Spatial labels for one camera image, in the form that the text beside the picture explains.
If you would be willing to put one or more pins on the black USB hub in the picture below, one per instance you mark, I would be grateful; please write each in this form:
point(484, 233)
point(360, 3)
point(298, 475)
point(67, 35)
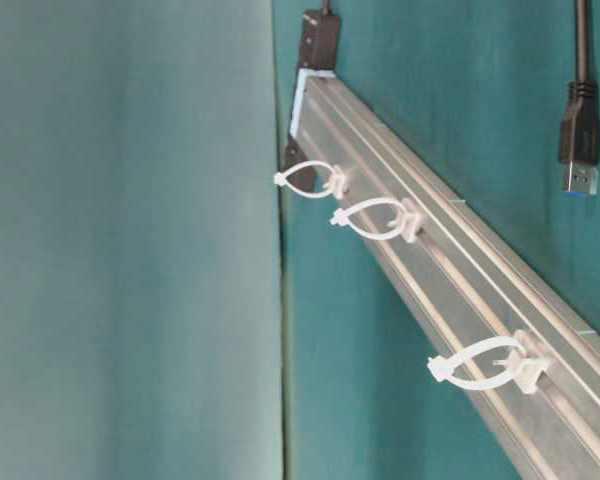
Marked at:
point(319, 40)

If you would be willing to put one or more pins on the aluminium extrusion rail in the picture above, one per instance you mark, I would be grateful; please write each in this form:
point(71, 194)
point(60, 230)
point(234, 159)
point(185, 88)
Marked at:
point(528, 362)

